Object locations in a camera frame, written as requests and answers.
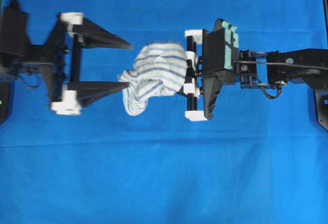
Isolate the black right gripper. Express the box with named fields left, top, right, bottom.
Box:
left=183, top=29, right=220, bottom=121

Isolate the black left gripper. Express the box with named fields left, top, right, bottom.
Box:
left=45, top=12, right=132, bottom=115

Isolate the white blue-striped towel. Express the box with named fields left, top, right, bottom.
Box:
left=118, top=42, right=188, bottom=116

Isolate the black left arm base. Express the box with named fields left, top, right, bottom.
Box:
left=0, top=82, right=11, bottom=125

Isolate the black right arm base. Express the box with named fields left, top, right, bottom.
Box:
left=314, top=90, right=328, bottom=130

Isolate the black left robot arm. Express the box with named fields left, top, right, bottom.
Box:
left=1, top=0, right=131, bottom=117

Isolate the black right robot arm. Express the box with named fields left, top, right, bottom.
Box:
left=179, top=28, right=327, bottom=126

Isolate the blue table cloth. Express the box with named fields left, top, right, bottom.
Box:
left=1, top=0, right=327, bottom=223

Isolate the black camera with teal tape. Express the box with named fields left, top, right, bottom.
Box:
left=202, top=18, right=239, bottom=85

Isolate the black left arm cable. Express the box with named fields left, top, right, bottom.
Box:
left=18, top=75, right=46, bottom=90

